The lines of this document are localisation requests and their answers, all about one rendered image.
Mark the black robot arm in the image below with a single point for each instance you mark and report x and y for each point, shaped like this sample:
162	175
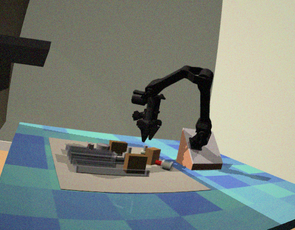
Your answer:
152	99

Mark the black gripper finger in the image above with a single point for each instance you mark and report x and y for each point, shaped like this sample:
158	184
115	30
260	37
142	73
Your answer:
144	133
153	131

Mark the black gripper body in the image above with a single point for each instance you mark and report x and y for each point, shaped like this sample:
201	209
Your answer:
151	118

